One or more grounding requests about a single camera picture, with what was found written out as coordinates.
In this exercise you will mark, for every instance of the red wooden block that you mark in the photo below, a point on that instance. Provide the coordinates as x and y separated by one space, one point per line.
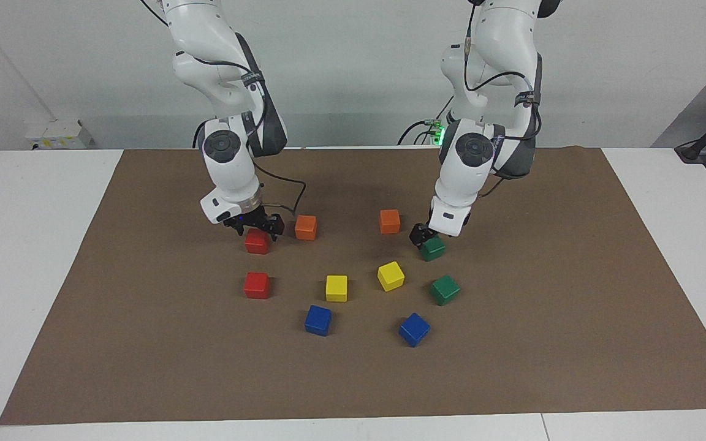
257 285
257 244

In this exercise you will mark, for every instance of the green wooden block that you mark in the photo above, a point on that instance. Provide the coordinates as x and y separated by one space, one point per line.
434 250
445 290

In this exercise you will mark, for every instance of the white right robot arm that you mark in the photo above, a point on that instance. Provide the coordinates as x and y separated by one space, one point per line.
230 165

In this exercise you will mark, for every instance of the white box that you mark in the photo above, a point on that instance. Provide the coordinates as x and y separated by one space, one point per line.
59 135

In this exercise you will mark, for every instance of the yellow wooden block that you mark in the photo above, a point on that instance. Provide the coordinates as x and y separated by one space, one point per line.
336 288
390 275

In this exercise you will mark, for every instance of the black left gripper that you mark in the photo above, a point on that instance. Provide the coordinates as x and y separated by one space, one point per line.
432 233

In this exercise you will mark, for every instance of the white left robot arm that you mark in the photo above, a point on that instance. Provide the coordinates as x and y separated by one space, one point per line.
469 177

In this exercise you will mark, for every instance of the brown table mat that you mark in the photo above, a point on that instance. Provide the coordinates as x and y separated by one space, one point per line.
512 367

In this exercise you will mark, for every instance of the blue wooden block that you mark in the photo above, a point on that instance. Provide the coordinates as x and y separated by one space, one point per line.
413 329
317 320

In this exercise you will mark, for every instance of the orange wooden block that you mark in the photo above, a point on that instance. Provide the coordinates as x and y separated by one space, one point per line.
390 221
306 227

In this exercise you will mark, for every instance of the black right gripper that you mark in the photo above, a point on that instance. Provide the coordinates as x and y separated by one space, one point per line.
247 220

